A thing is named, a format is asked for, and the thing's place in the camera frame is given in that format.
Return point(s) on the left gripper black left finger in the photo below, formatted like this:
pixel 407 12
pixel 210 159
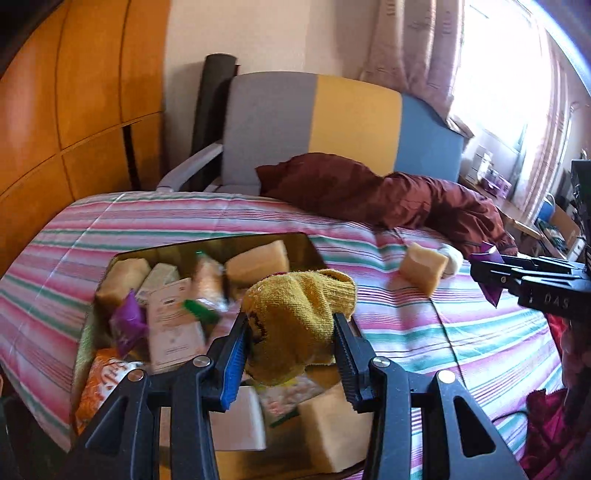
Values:
pixel 122 440

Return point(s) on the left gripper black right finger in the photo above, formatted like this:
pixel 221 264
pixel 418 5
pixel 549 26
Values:
pixel 459 440

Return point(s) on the purple candy wrapper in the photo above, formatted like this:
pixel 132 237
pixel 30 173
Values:
pixel 482 271
pixel 128 324

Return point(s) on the white foam block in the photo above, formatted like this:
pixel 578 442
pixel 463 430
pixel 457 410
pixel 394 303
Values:
pixel 242 427

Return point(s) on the yellow knitted sock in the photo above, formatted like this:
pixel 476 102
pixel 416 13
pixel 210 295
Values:
pixel 290 316

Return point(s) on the yellow sponge block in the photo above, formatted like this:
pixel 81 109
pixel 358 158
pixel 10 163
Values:
pixel 423 268
pixel 124 276
pixel 247 268

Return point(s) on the cracker packet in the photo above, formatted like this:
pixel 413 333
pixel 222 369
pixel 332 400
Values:
pixel 206 300

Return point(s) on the green white carton box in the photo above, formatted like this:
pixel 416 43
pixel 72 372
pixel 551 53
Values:
pixel 160 275

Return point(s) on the magenta sleeve forearm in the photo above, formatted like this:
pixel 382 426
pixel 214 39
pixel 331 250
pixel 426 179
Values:
pixel 549 441

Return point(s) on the wooden desk with clutter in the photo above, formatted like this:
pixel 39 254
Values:
pixel 493 168

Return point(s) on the orange snack bag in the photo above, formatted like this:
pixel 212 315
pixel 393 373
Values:
pixel 106 372

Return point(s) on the wrapped white roll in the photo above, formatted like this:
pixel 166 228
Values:
pixel 455 260

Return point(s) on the white pink paper box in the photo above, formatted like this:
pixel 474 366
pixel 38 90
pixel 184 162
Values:
pixel 174 335

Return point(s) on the striped pink tablecloth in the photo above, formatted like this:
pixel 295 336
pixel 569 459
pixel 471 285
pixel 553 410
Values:
pixel 503 352

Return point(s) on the green snack packet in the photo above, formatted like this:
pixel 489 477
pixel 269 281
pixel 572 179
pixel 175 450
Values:
pixel 280 402

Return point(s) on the dark red jacket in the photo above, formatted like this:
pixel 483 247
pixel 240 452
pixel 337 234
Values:
pixel 340 188

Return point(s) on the grey yellow blue chair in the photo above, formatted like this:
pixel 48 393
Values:
pixel 273 116

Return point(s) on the pink curtain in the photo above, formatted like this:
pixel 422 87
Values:
pixel 416 49

